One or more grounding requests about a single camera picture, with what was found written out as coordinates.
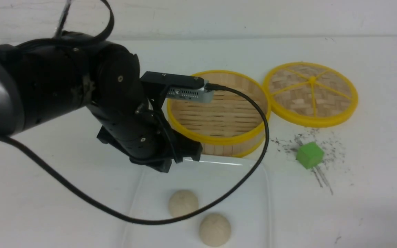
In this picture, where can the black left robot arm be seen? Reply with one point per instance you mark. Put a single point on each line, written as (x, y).
(47, 82)

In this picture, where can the woven bamboo steamer lid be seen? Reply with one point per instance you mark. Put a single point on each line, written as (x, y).
(310, 94)

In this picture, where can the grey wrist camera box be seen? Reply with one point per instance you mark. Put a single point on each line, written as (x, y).
(188, 90)

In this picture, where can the beige steamed bun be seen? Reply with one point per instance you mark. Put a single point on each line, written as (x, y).
(182, 202)
(215, 230)

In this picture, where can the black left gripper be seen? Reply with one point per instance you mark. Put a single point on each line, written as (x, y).
(145, 136)

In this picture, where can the white square plate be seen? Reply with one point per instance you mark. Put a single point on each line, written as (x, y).
(248, 209)

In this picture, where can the green cube block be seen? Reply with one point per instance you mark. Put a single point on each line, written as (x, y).
(310, 155)

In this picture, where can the bamboo steamer basket yellow rim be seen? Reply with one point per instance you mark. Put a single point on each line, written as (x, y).
(229, 125)

